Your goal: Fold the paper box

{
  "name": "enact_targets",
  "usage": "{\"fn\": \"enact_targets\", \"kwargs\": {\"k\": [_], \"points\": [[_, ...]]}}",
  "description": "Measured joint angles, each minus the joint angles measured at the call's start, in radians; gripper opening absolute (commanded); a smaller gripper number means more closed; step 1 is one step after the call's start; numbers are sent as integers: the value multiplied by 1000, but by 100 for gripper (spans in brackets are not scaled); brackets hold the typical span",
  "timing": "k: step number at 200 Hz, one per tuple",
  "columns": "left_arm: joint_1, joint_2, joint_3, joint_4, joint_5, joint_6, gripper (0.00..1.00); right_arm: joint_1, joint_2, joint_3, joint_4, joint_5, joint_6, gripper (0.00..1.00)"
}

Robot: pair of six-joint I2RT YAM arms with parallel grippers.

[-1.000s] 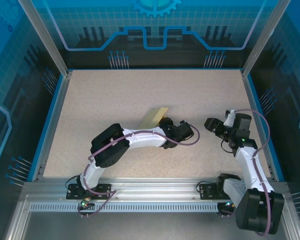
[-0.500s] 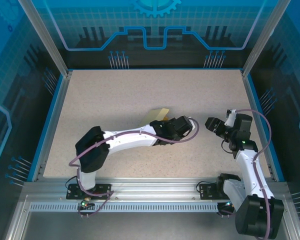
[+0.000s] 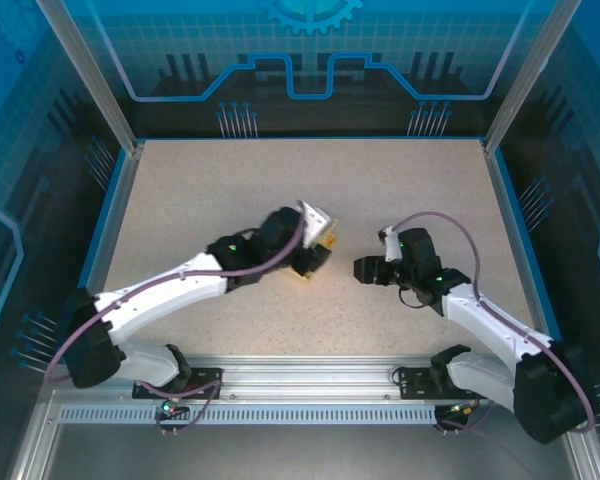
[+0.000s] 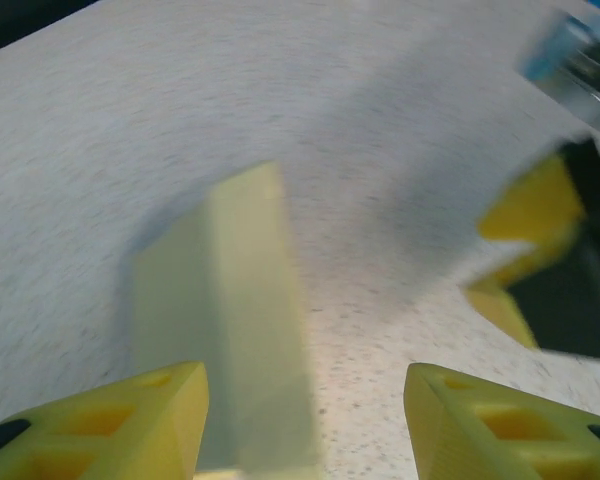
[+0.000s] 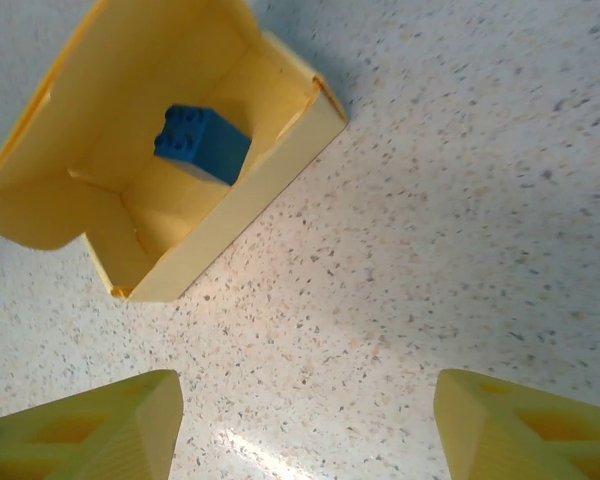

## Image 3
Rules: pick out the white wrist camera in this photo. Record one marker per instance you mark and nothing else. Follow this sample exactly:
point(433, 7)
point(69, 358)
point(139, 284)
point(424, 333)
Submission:
point(315, 220)
point(392, 247)

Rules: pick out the aluminium side rail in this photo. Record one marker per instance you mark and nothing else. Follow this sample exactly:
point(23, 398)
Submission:
point(114, 225)
point(509, 225)

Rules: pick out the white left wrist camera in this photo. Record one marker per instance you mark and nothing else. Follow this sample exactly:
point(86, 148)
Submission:
point(315, 220)

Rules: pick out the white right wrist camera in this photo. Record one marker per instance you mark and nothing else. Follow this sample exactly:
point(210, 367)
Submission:
point(392, 247)

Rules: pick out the yellow paper box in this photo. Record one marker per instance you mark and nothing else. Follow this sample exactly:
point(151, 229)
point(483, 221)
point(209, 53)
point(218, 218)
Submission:
point(331, 241)

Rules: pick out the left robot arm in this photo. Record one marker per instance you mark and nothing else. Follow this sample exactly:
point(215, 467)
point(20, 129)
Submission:
point(155, 312)

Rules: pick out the small LED connector board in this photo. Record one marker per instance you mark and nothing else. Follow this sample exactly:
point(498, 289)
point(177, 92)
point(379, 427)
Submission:
point(462, 410)
point(170, 406)

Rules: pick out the blue printed clear panel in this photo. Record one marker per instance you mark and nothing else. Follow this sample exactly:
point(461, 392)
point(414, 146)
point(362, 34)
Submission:
point(305, 45)

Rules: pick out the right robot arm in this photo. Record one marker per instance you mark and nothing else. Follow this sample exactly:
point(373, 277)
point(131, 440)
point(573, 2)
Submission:
point(480, 335)

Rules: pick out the aluminium mounting rail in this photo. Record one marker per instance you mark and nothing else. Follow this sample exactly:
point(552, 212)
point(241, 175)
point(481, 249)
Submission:
point(305, 380)

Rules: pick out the aluminium frame post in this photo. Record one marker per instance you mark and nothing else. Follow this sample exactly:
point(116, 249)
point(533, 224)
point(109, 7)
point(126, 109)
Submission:
point(94, 75)
point(529, 75)

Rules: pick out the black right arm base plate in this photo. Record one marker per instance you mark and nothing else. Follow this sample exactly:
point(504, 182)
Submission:
point(415, 385)

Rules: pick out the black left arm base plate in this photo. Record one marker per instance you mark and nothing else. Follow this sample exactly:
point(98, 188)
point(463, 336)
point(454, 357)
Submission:
point(205, 377)

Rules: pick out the grey metal tray frame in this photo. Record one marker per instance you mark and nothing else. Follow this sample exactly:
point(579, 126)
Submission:
point(305, 450)

